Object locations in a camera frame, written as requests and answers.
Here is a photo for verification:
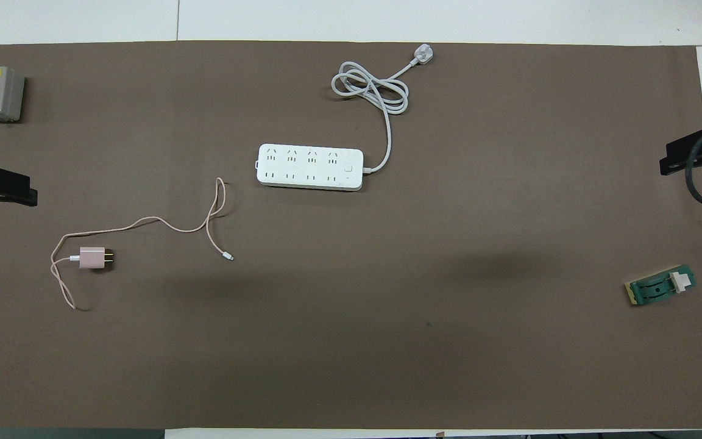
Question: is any white power strip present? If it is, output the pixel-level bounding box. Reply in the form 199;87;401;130
257;143;365;191

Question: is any brown table mat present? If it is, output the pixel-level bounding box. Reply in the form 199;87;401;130
0;40;702;430

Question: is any pink charging cable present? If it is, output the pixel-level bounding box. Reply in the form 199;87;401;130
51;177;235;311

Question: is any pink charger adapter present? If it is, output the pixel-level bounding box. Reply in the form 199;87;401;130
78;246;115;273

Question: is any white power cord with plug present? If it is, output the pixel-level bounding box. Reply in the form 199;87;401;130
331;44;436;174

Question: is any green knife switch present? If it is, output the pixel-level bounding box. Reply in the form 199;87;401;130
624;264;697;307

